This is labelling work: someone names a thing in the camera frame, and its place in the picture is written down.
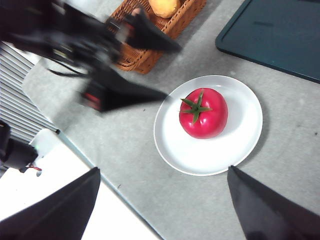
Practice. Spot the red tomato with green stem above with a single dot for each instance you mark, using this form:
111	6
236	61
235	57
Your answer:
207	120

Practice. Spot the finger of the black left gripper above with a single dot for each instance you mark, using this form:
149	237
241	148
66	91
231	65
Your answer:
120	95
147	37

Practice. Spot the grey ribbed panel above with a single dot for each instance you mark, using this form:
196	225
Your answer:
17	95

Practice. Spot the orange-yellow round fruit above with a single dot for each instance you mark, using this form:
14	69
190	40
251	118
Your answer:
165	7

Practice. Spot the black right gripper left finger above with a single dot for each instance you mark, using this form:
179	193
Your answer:
57	212

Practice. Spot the pale grey round plate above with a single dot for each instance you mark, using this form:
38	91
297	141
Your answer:
212	152

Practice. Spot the pink egg-shaped food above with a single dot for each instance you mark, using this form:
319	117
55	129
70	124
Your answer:
136	12

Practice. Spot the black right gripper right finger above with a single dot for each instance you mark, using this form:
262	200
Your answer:
270	215

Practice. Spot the dark green rectangular tray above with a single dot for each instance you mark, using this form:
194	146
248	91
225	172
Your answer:
275	35

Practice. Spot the brown wicker basket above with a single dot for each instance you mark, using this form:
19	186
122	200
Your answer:
142	60

